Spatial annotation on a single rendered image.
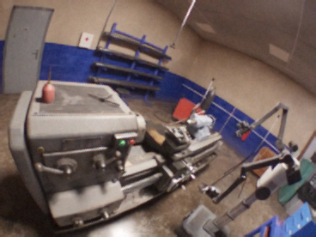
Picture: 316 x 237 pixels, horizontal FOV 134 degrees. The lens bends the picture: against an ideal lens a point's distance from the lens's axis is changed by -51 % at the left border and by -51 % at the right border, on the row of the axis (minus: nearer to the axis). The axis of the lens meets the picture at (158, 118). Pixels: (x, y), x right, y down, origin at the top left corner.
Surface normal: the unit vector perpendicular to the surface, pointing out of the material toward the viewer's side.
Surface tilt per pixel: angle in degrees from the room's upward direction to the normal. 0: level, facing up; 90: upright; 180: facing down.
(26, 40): 90
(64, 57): 90
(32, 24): 90
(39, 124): 45
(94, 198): 32
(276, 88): 90
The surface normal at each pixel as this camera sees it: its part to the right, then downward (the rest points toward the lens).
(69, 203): 0.65, -0.41
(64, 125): 0.70, -0.20
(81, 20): 0.60, 0.55
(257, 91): -0.70, 0.02
